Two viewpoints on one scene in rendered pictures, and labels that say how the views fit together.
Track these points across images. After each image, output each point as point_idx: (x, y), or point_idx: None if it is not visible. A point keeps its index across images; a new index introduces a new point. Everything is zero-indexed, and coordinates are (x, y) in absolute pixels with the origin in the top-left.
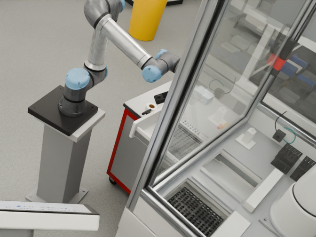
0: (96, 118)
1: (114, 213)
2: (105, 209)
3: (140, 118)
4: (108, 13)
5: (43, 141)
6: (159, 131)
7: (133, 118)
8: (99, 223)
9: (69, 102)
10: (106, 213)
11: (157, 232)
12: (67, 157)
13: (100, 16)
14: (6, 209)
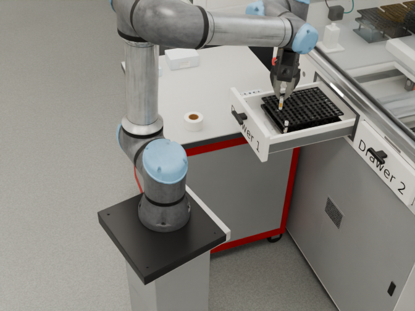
0: (190, 193)
1: (233, 286)
2: (223, 295)
3: (260, 126)
4: (199, 5)
5: (159, 303)
6: None
7: (187, 153)
8: (244, 310)
9: (179, 203)
10: (230, 295)
11: None
12: (205, 277)
13: (204, 18)
14: None
